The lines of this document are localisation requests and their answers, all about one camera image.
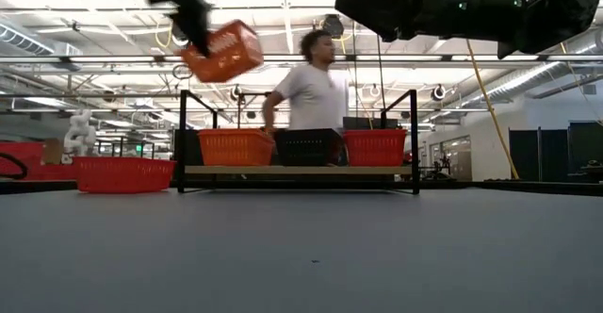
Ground black cable loop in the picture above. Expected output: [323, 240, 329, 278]
[0, 152, 28, 181]

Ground yellow hanging cable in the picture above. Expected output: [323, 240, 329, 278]
[464, 38, 521, 181]

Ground small red plastic basket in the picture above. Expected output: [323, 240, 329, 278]
[342, 128, 408, 168]

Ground black partition panels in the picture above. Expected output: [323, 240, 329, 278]
[508, 121, 603, 184]

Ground white lumpy figure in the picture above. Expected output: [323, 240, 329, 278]
[63, 108, 98, 158]

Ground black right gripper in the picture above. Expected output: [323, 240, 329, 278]
[334, 0, 524, 45]

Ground black frame wooden shelf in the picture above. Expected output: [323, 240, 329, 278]
[176, 89, 421, 195]

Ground large red plastic basket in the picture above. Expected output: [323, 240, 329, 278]
[72, 156, 177, 194]

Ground large orange plastic basket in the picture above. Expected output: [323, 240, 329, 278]
[197, 128, 276, 167]

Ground small orange plastic basket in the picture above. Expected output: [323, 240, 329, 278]
[180, 19, 265, 84]

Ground person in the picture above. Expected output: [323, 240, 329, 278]
[261, 28, 350, 133]

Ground large black plastic basket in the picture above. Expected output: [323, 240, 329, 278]
[274, 128, 344, 167]

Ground black metal rack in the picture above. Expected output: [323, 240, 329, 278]
[96, 136, 156, 159]

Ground brown cardboard box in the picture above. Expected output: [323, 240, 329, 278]
[41, 138, 66, 166]

